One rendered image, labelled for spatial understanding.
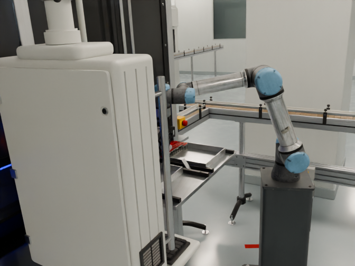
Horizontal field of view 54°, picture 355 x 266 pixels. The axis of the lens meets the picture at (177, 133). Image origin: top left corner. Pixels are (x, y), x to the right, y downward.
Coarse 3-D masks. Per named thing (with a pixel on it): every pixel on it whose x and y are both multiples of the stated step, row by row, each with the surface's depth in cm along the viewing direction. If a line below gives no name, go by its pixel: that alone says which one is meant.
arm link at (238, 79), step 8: (240, 72) 171; (248, 72) 168; (200, 80) 173; (208, 80) 171; (216, 80) 171; (224, 80) 170; (232, 80) 170; (240, 80) 169; (248, 80) 168; (200, 88) 171; (208, 88) 171; (216, 88) 171; (224, 88) 172; (232, 88) 173
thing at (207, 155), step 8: (192, 144) 212; (200, 144) 209; (184, 152) 207; (192, 152) 206; (200, 152) 206; (208, 152) 205; (216, 152) 204; (224, 152) 201; (176, 160) 189; (192, 160) 194; (200, 160) 193; (208, 160) 193; (216, 160) 192
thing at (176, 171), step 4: (160, 164) 185; (160, 168) 186; (172, 168) 182; (176, 168) 180; (180, 168) 176; (172, 172) 180; (176, 172) 173; (180, 172) 177; (172, 176) 170; (176, 176) 174; (172, 180) 171
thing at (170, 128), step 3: (156, 117) 165; (168, 117) 165; (171, 117) 170; (159, 120) 164; (168, 120) 169; (171, 120) 171; (168, 123) 170; (171, 123) 171; (168, 126) 170; (171, 126) 171; (168, 129) 167; (171, 129) 169; (174, 129) 172; (171, 132) 171; (174, 132) 172; (171, 135) 172; (174, 135) 172; (159, 138) 168
